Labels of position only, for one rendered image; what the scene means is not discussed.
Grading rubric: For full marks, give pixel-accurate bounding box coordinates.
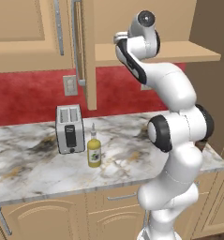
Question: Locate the tan base cabinet door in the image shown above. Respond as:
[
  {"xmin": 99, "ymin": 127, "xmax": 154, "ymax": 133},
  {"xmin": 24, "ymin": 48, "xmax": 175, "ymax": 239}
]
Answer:
[
  {"xmin": 0, "ymin": 194, "xmax": 90, "ymax": 240},
  {"xmin": 87, "ymin": 209, "xmax": 150, "ymax": 240}
]

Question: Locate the grey base cabinet handle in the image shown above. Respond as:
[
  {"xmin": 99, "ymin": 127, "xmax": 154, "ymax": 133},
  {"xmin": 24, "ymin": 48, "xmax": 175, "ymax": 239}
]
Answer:
[{"xmin": 0, "ymin": 205, "xmax": 13, "ymax": 237}]

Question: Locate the tan open wall cabinet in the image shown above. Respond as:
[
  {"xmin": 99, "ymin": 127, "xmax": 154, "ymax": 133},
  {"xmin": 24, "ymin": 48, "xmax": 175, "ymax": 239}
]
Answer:
[{"xmin": 94, "ymin": 0, "xmax": 222, "ymax": 68}]

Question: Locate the grey long door handle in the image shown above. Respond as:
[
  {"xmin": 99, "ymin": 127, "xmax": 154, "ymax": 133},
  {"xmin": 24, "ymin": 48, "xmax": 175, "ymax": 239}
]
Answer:
[{"xmin": 70, "ymin": 0, "xmax": 86, "ymax": 87}]

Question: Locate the grey wall cabinet door handle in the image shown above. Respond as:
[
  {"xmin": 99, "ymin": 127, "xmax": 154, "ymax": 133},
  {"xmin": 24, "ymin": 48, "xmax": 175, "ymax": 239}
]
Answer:
[{"xmin": 53, "ymin": 0, "xmax": 66, "ymax": 57}]

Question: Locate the tan closed wall cabinet door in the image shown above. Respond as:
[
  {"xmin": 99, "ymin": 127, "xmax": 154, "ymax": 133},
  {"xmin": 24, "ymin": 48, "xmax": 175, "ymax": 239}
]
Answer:
[{"xmin": 0, "ymin": 0, "xmax": 76, "ymax": 75}]

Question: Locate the tan drawer front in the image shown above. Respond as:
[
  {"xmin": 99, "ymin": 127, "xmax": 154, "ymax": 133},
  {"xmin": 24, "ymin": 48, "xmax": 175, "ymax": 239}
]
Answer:
[{"xmin": 85, "ymin": 183, "xmax": 143, "ymax": 215}]

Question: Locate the tan tall side cabinet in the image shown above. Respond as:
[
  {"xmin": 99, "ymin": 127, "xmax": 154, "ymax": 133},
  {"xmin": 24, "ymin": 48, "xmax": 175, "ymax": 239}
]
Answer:
[{"xmin": 184, "ymin": 0, "xmax": 224, "ymax": 158}]

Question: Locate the silver toaster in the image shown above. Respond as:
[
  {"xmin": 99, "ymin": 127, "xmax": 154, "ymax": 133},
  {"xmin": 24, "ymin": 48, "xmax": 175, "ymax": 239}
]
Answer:
[{"xmin": 54, "ymin": 104, "xmax": 86, "ymax": 155}]

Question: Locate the white wall outlet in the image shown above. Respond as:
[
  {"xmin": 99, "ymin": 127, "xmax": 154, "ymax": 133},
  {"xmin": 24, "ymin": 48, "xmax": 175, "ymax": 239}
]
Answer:
[
  {"xmin": 140, "ymin": 82, "xmax": 154, "ymax": 92},
  {"xmin": 62, "ymin": 74, "xmax": 79, "ymax": 98}
]

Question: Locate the yellow condiment bottle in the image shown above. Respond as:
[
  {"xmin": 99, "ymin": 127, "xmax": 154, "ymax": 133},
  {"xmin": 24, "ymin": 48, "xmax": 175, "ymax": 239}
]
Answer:
[{"xmin": 86, "ymin": 122, "xmax": 103, "ymax": 169}]

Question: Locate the tan corner base cabinet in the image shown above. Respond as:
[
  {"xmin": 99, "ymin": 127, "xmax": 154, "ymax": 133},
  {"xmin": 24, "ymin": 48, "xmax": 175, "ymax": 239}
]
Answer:
[{"xmin": 173, "ymin": 162, "xmax": 224, "ymax": 240}]

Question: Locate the tan open wall cabinet door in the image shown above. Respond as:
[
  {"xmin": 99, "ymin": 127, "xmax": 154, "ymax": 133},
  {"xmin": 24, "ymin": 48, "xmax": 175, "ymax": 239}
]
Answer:
[{"xmin": 81, "ymin": 0, "xmax": 98, "ymax": 112}]

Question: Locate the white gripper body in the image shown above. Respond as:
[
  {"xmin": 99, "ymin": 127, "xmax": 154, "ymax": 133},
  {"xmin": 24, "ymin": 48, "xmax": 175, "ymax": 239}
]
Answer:
[{"xmin": 112, "ymin": 31, "xmax": 130, "ymax": 44}]

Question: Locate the grey drawer handle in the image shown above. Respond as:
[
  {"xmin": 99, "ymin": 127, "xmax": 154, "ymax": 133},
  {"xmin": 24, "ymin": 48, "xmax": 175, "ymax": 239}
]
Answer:
[{"xmin": 106, "ymin": 192, "xmax": 139, "ymax": 202}]

